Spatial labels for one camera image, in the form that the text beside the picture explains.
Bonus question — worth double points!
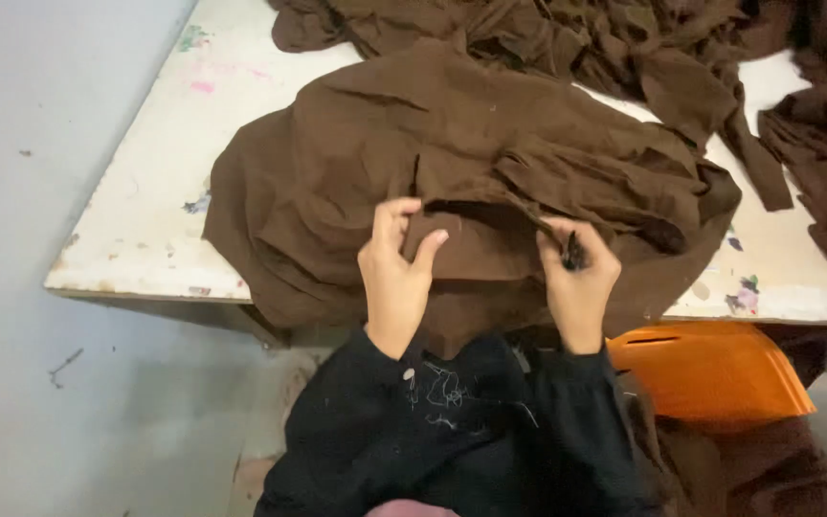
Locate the person's right hand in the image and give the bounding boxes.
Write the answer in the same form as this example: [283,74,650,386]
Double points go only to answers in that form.
[536,217,623,356]

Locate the person's left hand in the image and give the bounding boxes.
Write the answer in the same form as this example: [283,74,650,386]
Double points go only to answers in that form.
[358,197,449,360]

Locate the small black thread snips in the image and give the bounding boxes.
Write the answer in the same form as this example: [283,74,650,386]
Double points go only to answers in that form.
[563,230,587,272]

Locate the brown fabric garment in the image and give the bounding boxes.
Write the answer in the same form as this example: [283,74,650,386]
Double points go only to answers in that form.
[201,37,743,360]

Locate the orange plastic chair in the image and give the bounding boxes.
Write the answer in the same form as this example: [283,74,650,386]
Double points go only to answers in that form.
[606,320,816,432]

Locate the person's black top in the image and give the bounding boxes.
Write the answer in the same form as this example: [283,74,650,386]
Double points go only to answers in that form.
[254,325,662,517]

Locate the heap of brown garments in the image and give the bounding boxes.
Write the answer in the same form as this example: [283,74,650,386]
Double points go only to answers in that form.
[267,0,827,288]

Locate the brown cloth heap under table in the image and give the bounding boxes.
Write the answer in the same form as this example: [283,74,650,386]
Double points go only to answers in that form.
[629,323,827,517]

